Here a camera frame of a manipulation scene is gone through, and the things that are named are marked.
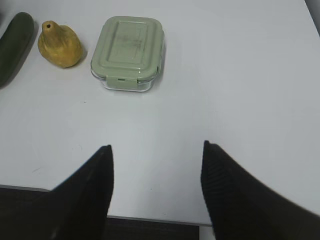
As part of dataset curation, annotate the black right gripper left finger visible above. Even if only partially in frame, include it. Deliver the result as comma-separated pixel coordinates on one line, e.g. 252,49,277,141
0,145,114,240

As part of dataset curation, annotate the yellow pear shaped fruit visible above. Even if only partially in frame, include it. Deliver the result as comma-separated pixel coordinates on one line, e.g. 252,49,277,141
37,20,84,69

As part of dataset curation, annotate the dark green cucumber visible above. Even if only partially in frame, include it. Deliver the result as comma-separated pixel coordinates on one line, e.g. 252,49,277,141
0,12,34,87

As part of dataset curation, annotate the green lidded glass container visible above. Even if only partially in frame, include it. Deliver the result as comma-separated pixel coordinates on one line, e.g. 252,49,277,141
90,16,165,92

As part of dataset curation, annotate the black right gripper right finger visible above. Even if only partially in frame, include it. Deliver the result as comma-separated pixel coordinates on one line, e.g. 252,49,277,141
200,140,320,240

